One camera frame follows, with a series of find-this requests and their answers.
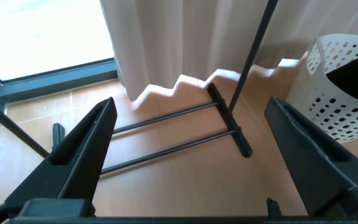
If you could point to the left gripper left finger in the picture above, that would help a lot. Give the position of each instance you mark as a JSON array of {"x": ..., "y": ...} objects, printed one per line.
[{"x": 73, "y": 168}]

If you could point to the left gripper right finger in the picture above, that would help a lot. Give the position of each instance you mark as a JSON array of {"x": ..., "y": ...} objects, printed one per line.
[{"x": 322, "y": 186}]

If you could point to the white laundry basket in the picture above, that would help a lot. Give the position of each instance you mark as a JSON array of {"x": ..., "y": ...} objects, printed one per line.
[{"x": 306, "y": 90}]

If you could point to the black clothes rack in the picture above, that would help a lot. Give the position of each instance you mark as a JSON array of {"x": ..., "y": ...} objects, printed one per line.
[{"x": 228, "y": 115}]

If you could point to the window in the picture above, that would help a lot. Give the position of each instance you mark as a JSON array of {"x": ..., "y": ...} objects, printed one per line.
[{"x": 57, "y": 81}]

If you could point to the beige curtain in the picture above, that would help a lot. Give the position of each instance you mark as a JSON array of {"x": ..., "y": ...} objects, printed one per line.
[{"x": 182, "y": 37}]

